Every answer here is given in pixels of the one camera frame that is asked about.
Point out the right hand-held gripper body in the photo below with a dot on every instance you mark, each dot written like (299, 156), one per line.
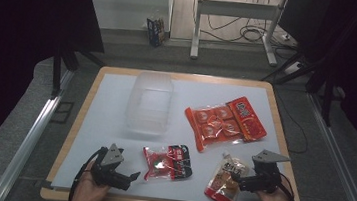
(265, 180)

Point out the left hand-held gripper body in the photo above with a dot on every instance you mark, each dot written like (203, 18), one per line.
(107, 171)

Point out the beige red food pouch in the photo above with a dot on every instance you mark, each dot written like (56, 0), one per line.
(223, 185)

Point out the small red black snack packet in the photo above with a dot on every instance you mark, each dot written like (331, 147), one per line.
(168, 163)

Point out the large orange snack packet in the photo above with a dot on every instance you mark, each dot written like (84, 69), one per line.
(220, 125)

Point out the clear plastic container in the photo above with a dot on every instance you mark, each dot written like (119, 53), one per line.
(149, 111)

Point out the person's left hand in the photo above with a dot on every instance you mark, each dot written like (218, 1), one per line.
(86, 194)

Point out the white table mat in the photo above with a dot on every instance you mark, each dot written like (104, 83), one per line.
(110, 123)

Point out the black floor plate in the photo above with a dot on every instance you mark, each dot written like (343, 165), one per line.
(62, 112)

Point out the black tripod stand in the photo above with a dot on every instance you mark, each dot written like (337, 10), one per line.
(57, 74)
(327, 99)

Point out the white power adapter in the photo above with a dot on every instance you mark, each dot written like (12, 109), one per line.
(292, 67)

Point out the white power strip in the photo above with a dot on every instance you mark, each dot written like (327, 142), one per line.
(287, 38)

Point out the blue carton in plastic bag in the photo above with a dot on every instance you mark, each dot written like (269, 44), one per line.
(156, 31)

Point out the white metal desk frame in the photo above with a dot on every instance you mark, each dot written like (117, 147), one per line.
(236, 9)

